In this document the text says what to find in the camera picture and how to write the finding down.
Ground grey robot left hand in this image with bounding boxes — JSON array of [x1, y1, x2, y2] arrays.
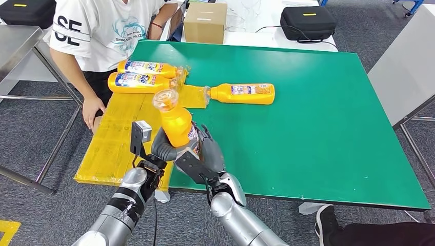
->
[[150, 127, 200, 163]]

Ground black case yellow label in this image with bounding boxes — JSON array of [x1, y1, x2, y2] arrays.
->
[[280, 6, 337, 43], [0, 0, 57, 30]]

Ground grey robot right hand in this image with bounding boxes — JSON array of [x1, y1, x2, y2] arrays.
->
[[195, 124, 226, 175]]

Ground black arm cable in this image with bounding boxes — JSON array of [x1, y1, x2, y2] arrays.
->
[[152, 198, 159, 246], [200, 174, 214, 206]]

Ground yellow taped plastic sheet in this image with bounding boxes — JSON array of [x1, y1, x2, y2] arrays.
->
[[74, 66, 208, 191]]

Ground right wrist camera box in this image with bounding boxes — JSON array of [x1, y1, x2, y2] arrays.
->
[[174, 148, 220, 186]]

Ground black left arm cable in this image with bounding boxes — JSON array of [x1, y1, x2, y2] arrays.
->
[[152, 198, 159, 246]]

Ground brown cardboard box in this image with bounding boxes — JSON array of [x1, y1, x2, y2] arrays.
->
[[184, 3, 228, 45]]

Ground person's right hand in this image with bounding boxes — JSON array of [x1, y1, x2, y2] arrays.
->
[[82, 96, 107, 130]]

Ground orange detergent bottle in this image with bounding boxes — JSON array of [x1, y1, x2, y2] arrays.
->
[[204, 83, 275, 105], [107, 72, 179, 94], [117, 60, 186, 79], [152, 89, 201, 150]]

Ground green table mat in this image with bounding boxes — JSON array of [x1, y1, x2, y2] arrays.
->
[[130, 40, 432, 212]]

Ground blue cart frame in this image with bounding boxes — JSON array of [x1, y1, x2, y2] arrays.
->
[[392, 0, 425, 17]]

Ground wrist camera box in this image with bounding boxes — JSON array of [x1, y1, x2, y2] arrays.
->
[[174, 148, 220, 186], [130, 120, 152, 160]]

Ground person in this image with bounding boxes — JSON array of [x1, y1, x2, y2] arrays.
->
[[49, 0, 179, 131], [314, 204, 435, 246]]

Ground dark laptop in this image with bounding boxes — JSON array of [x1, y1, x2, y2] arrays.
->
[[169, 0, 187, 43]]

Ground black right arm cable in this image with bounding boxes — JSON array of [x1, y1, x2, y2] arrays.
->
[[200, 174, 214, 206]]

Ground white table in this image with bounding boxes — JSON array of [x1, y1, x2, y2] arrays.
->
[[160, 0, 339, 53]]

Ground grey table metal legs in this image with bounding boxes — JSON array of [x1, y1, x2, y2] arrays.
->
[[368, 5, 435, 191]]

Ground steel table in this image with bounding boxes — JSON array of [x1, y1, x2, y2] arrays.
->
[[0, 25, 86, 196]]

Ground white table foot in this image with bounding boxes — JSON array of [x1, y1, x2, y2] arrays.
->
[[299, 202, 335, 216], [154, 189, 171, 203]]

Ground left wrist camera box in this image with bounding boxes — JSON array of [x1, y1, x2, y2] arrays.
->
[[130, 120, 152, 160]]

